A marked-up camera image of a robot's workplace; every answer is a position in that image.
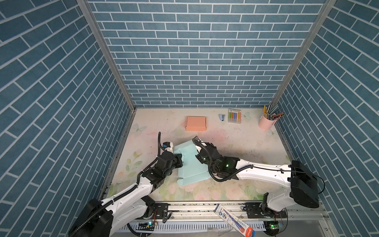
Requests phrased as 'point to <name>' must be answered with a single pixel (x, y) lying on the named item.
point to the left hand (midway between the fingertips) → (183, 155)
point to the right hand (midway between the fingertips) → (198, 142)
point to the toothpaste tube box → (247, 231)
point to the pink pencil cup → (265, 124)
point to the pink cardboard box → (196, 123)
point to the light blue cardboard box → (192, 171)
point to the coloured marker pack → (234, 116)
